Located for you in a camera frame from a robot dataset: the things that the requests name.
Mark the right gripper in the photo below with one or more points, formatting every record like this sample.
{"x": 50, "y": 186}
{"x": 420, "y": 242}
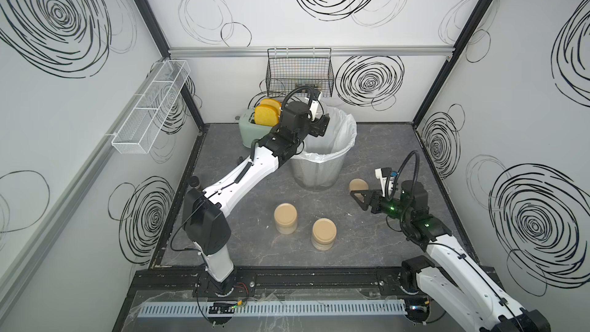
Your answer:
{"x": 369, "y": 195}

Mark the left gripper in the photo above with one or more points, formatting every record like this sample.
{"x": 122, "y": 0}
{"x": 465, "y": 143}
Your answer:
{"x": 319, "y": 127}

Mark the beige jar lid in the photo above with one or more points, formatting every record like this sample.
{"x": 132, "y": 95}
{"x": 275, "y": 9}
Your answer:
{"x": 357, "y": 186}

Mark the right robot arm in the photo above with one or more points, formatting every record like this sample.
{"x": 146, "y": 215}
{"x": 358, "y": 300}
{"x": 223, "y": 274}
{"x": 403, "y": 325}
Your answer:
{"x": 445, "y": 272}

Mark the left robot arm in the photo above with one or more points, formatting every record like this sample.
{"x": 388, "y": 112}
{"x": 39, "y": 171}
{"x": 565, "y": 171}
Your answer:
{"x": 206, "y": 210}

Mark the rice jar middle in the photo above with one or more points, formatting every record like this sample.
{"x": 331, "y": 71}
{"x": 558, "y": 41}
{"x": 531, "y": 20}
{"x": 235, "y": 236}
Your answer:
{"x": 323, "y": 234}

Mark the rice jar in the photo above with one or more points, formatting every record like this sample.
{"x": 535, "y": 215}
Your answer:
{"x": 323, "y": 234}
{"x": 286, "y": 218}

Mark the rice jar left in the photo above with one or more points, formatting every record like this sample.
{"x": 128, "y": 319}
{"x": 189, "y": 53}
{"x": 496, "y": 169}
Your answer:
{"x": 286, "y": 218}

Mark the white trash bag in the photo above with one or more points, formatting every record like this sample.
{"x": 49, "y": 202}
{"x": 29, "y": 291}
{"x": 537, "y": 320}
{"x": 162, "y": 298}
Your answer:
{"x": 339, "y": 138}

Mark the front yellow toast slice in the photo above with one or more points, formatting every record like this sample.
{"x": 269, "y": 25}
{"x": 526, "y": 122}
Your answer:
{"x": 266, "y": 115}

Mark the yellow toast slice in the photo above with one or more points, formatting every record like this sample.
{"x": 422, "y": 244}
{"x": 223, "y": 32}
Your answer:
{"x": 271, "y": 102}
{"x": 266, "y": 115}

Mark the rear yellow toast slice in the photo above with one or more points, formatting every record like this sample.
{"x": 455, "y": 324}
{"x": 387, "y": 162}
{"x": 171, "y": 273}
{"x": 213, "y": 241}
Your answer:
{"x": 271, "y": 102}

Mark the mint green toaster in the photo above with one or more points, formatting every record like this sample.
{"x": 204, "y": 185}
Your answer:
{"x": 249, "y": 130}

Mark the dark spice bottle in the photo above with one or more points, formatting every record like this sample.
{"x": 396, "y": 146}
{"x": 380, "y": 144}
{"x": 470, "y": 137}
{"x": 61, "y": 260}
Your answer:
{"x": 194, "y": 182}

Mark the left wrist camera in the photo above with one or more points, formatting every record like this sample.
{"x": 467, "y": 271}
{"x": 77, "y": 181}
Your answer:
{"x": 315, "y": 107}

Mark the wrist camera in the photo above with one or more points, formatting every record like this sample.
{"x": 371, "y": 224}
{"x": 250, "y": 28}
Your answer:
{"x": 315, "y": 107}
{"x": 387, "y": 178}

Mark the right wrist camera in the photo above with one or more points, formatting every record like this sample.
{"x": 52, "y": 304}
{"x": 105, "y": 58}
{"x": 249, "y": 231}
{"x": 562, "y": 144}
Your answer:
{"x": 387, "y": 178}

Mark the black wire wall basket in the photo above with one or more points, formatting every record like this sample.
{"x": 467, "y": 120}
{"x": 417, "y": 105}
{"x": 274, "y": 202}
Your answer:
{"x": 290, "y": 68}

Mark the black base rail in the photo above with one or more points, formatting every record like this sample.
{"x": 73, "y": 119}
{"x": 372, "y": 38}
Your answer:
{"x": 246, "y": 280}

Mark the white mesh wall shelf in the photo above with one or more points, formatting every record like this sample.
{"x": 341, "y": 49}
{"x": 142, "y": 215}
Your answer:
{"x": 156, "y": 99}

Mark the white slotted cable duct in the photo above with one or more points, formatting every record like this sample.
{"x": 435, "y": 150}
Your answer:
{"x": 198, "y": 309}

